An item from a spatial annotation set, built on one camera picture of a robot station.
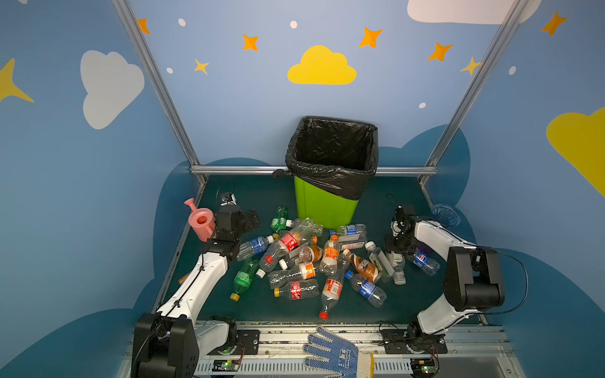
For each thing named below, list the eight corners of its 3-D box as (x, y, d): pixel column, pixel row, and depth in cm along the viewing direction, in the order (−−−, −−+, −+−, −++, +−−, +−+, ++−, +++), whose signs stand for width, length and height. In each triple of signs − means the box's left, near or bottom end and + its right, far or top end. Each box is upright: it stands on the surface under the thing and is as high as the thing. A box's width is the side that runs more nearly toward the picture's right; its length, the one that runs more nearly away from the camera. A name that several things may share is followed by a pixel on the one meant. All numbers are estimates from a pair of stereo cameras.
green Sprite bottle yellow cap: (226, 299, 82) (224, 296, 80) (245, 258, 92) (244, 254, 90) (242, 303, 81) (240, 301, 79) (259, 261, 91) (259, 258, 89)
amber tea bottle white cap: (338, 258, 93) (340, 255, 90) (345, 250, 95) (346, 246, 93) (374, 285, 86) (377, 282, 84) (381, 275, 88) (383, 272, 86)
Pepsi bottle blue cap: (342, 280, 89) (343, 276, 85) (350, 270, 91) (352, 265, 88) (378, 310, 82) (382, 306, 79) (386, 298, 85) (389, 294, 81)
